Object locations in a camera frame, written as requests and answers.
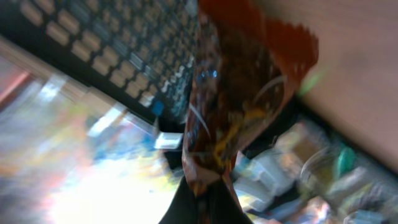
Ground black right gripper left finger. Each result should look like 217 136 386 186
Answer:
159 177 198 224

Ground red chocolate bar wrapper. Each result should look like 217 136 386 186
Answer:
182 0 319 199

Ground grey plastic lattice basket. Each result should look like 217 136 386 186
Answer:
1 0 198 121

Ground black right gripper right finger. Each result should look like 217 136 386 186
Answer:
208 179 252 224

